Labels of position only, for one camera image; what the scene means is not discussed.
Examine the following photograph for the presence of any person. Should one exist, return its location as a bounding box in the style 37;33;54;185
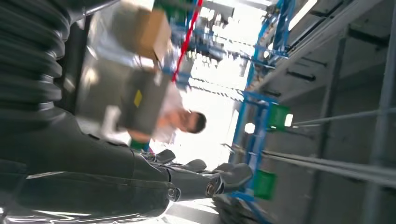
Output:
102;83;207;153

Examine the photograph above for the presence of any red barrier tape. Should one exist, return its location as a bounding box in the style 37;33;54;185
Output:
171;0;205;83

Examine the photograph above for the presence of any green plastic bin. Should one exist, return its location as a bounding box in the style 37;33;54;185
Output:
268;103;291;131
154;0;198;24
254;169;277;201

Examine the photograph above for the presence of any blue storage rack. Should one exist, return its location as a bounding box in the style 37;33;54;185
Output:
228;0;297;224

